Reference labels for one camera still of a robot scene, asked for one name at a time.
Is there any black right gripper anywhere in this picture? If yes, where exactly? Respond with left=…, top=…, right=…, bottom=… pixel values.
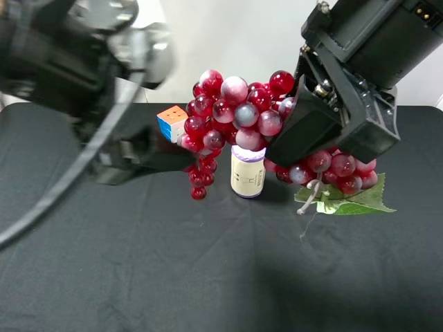
left=266, top=46, right=401, bottom=167

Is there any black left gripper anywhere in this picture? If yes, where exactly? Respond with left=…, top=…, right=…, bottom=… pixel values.
left=88, top=103, right=197, bottom=185

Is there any red artificial grape bunch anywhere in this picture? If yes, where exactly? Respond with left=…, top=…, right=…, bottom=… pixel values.
left=177, top=69, right=387, bottom=215

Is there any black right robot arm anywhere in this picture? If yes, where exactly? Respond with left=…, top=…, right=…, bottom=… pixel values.
left=266, top=1, right=442, bottom=167

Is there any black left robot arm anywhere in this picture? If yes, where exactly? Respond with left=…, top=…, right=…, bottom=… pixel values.
left=1, top=1, right=196, bottom=185

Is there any colourful puzzle cube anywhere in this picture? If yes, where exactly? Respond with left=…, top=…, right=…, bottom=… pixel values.
left=156, top=106, right=188, bottom=143

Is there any white bottle with purple cap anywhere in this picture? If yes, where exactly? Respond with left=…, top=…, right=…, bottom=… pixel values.
left=230, top=145, right=266, bottom=199

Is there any black tablecloth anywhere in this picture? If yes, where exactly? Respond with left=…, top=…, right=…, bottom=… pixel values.
left=1, top=107, right=442, bottom=331

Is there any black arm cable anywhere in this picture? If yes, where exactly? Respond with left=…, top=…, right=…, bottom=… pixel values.
left=0, top=20, right=150, bottom=249

